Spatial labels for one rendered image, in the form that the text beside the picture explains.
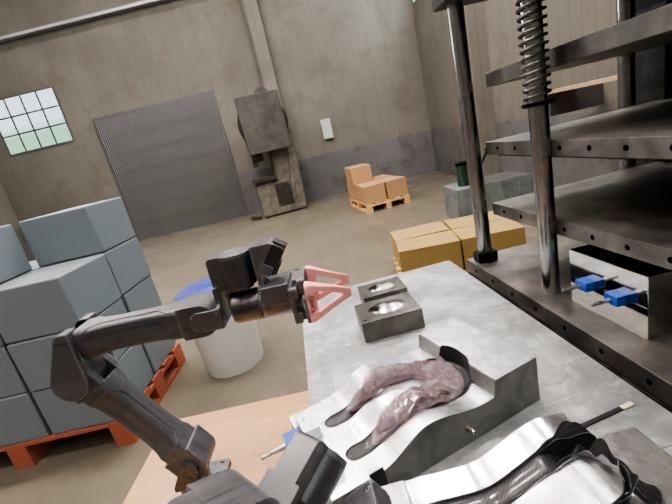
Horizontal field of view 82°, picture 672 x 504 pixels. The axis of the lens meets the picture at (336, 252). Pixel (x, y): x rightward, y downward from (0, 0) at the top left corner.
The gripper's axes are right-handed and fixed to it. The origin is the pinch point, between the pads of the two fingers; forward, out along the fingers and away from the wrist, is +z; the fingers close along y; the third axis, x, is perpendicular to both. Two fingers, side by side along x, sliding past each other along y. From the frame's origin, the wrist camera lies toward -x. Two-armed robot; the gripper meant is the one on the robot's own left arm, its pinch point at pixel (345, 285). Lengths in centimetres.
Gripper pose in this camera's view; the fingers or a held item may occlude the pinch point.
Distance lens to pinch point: 67.1
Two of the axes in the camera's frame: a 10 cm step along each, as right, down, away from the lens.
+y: -0.4, -2.8, 9.6
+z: 9.8, -2.0, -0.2
